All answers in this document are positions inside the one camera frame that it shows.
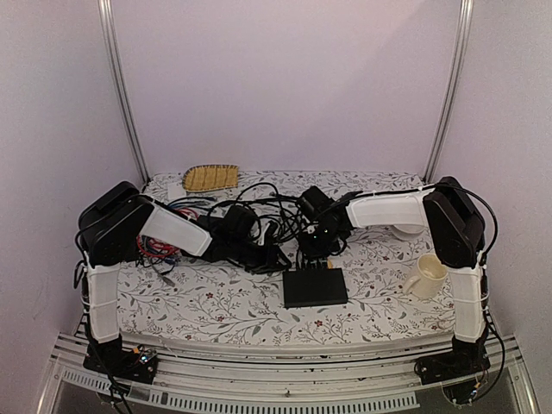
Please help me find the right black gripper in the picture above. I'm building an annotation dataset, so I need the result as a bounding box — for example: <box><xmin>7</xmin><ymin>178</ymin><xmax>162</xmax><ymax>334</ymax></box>
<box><xmin>298</xmin><ymin>224</ymin><xmax>342</xmax><ymax>260</ymax></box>

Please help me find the cream ceramic mug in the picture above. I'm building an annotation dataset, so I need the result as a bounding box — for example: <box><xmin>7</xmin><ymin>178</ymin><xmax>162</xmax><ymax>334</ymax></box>
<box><xmin>403</xmin><ymin>254</ymin><xmax>448</xmax><ymax>299</ymax></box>

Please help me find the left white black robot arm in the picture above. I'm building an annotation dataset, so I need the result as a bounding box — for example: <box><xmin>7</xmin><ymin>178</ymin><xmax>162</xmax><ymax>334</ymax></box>
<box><xmin>75</xmin><ymin>181</ymin><xmax>291</xmax><ymax>384</ymax></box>

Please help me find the aluminium frame post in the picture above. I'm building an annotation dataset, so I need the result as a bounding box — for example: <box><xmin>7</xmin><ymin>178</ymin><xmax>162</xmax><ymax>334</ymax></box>
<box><xmin>97</xmin><ymin>0</ymin><xmax>150</xmax><ymax>184</ymax></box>
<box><xmin>423</xmin><ymin>0</ymin><xmax>474</xmax><ymax>183</ymax></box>

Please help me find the right aluminium frame post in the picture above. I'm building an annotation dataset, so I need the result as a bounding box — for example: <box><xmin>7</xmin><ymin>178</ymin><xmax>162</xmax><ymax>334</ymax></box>
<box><xmin>423</xmin><ymin>0</ymin><xmax>474</xmax><ymax>183</ymax></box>

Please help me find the left aluminium frame post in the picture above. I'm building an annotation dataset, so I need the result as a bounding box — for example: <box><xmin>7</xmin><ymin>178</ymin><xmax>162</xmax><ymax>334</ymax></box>
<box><xmin>97</xmin><ymin>0</ymin><xmax>150</xmax><ymax>184</ymax></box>

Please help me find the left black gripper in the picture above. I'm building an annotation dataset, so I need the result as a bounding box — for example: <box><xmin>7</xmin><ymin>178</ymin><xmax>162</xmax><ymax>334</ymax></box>
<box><xmin>230</xmin><ymin>237</ymin><xmax>293</xmax><ymax>275</ymax></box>

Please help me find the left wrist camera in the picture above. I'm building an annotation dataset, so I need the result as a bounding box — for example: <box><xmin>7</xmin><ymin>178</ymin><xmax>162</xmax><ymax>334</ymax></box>
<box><xmin>223</xmin><ymin>205</ymin><xmax>256</xmax><ymax>240</ymax></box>

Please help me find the aluminium front rail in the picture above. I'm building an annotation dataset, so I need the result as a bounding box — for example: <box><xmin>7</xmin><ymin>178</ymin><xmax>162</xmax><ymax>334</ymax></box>
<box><xmin>36</xmin><ymin>331</ymin><xmax>540</xmax><ymax>414</ymax></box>

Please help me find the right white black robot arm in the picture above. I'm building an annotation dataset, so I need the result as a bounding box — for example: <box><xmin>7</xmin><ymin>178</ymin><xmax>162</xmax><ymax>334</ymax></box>
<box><xmin>298</xmin><ymin>177</ymin><xmax>493</xmax><ymax>385</ymax></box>

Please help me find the white floral table mat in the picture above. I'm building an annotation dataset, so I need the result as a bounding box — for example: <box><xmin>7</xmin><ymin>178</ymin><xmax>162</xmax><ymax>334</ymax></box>
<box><xmin>90</xmin><ymin>170</ymin><xmax>492</xmax><ymax>346</ymax></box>

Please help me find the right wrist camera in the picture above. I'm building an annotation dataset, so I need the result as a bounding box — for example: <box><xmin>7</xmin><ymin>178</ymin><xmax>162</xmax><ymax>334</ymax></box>
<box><xmin>298</xmin><ymin>185</ymin><xmax>334</xmax><ymax>221</ymax></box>

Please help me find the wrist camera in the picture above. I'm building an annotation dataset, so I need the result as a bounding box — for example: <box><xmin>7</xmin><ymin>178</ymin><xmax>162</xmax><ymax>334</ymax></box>
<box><xmin>298</xmin><ymin>185</ymin><xmax>334</xmax><ymax>221</ymax></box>
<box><xmin>223</xmin><ymin>205</ymin><xmax>256</xmax><ymax>240</ymax></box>

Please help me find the red and blue wire bundle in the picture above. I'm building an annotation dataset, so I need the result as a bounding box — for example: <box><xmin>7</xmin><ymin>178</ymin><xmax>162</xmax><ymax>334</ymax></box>
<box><xmin>136</xmin><ymin>198</ymin><xmax>216</xmax><ymax>271</ymax></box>

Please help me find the black network switch box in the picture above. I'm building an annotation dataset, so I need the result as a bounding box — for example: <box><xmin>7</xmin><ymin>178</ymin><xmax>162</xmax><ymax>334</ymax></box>
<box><xmin>283</xmin><ymin>268</ymin><xmax>348</xmax><ymax>309</ymax></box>

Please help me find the white card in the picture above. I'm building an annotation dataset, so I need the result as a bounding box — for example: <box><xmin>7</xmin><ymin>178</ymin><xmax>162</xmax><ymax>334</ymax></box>
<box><xmin>167</xmin><ymin>183</ymin><xmax>187</xmax><ymax>202</ymax></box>

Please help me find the black cable tangle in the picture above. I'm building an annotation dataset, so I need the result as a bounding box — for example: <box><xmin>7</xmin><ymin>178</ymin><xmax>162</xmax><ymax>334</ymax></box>
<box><xmin>172</xmin><ymin>183</ymin><xmax>346</xmax><ymax>277</ymax></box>

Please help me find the woven bamboo tray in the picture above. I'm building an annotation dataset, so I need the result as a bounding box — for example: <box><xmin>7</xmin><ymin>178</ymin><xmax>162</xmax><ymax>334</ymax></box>
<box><xmin>182</xmin><ymin>164</ymin><xmax>239</xmax><ymax>192</ymax></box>

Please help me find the white ceramic bowl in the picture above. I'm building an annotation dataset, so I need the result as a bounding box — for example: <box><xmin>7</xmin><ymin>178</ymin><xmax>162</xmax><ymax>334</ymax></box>
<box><xmin>390</xmin><ymin>225</ymin><xmax>425</xmax><ymax>242</ymax></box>

